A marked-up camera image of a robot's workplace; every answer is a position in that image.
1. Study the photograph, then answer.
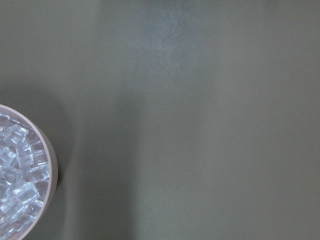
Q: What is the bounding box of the pile of clear ice cubes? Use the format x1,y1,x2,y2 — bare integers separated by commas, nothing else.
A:
0,114,50,237

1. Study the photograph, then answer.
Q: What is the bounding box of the pink bowl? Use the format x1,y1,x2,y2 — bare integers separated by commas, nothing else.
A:
0,104,59,240

